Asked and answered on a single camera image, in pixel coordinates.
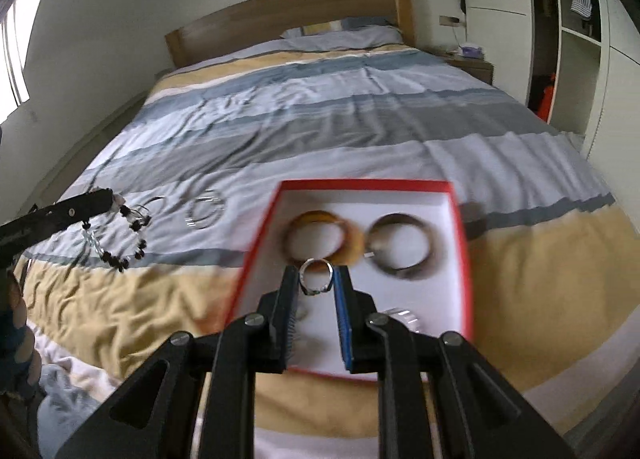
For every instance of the dark horn bangle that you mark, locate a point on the dark horn bangle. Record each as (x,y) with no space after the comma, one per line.
(399,245)

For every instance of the wooden headboard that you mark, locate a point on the wooden headboard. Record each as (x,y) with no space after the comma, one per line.
(255,21)

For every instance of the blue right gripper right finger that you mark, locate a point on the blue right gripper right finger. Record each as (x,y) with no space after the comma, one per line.
(358,343)

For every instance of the window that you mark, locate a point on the window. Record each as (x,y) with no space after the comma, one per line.
(14,92)

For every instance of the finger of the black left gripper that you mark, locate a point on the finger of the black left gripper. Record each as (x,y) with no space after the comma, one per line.
(41,224)

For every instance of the striped bed duvet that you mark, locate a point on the striped bed duvet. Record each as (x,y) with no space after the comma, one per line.
(553,257)

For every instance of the wooden nightstand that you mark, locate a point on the wooden nightstand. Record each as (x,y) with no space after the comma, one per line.
(480,69)

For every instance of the red shallow box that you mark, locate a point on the red shallow box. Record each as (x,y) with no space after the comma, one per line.
(440,299)

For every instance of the thin silver bangle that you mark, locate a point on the thin silver bangle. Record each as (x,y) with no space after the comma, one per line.
(150,207)

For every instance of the red object in wardrobe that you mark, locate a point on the red object in wardrobe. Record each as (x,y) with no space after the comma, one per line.
(545,98)

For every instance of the purple tissue box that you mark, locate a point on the purple tissue box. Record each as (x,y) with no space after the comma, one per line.
(471,50)

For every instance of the wall power outlet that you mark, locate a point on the wall power outlet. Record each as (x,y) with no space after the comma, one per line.
(451,21)

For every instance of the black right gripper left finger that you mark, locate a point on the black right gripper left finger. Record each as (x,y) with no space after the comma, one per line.
(279,308)

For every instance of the white wardrobe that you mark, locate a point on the white wardrobe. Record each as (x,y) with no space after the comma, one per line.
(596,66)

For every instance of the gloved left hand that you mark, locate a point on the gloved left hand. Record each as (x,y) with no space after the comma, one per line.
(20,361)

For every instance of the striped pillow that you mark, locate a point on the striped pillow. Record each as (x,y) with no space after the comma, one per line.
(344,24)

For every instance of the amber bangle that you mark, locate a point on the amber bangle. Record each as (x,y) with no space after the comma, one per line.
(347,250)

